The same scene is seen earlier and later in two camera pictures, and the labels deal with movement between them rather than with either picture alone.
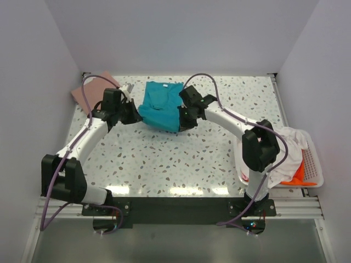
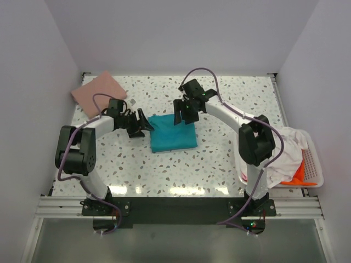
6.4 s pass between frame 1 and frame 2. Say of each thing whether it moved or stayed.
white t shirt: stayed
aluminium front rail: stayed
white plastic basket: stayed
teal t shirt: moved
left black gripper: moved
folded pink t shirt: stayed
